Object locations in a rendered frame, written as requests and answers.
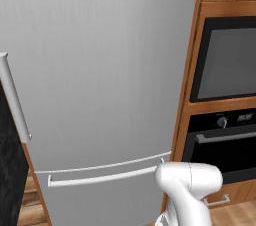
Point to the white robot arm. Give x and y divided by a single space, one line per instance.
186 190

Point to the oven knob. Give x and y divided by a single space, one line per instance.
222 122

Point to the black microwave oven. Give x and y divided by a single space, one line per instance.
226 60

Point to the silver fridge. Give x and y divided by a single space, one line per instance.
103 96

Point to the wooden drawer front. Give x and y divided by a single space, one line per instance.
238 191

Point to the wooden cabinet frame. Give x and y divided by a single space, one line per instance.
190 80

